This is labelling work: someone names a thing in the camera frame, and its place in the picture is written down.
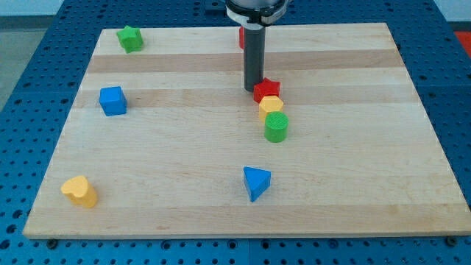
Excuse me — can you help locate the robot arm flange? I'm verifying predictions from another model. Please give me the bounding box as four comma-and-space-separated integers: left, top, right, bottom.
225, 0, 291, 30

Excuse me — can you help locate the green cylinder block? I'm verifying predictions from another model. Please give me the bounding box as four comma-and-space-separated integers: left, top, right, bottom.
264, 111, 289, 143

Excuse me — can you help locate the yellow hexagon block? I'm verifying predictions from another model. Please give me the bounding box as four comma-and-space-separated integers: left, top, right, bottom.
258, 96, 284, 123

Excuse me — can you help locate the blue triangle block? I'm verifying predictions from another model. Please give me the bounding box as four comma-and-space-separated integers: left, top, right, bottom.
243, 166, 272, 202

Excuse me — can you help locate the red star block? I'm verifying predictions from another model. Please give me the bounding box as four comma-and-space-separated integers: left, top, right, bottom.
253, 78, 281, 103

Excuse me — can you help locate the wooden board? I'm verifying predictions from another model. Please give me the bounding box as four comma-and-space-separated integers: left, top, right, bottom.
23, 23, 470, 239

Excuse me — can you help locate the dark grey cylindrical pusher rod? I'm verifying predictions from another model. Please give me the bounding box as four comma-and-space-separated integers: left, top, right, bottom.
244, 27, 266, 92

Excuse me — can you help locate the red block behind rod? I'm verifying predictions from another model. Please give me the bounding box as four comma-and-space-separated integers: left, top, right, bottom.
238, 26, 244, 50

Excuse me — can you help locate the blue cube block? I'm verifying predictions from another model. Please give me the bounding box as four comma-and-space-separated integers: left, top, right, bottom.
99, 86, 127, 116

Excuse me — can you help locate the green star block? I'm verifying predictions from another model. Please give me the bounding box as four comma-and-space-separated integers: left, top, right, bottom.
116, 26, 144, 53

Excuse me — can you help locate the yellow heart block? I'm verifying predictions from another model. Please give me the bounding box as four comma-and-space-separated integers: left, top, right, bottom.
60, 175, 98, 208

